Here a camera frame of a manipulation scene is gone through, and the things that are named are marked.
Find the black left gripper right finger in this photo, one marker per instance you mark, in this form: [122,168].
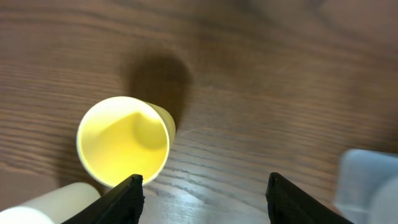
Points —
[288,204]

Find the cream white cup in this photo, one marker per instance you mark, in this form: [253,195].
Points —
[54,207]

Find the clear plastic storage container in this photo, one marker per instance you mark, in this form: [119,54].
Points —
[367,187]

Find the yellow cup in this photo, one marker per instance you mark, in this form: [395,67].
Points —
[121,136]

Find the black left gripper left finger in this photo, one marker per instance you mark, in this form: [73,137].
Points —
[121,205]

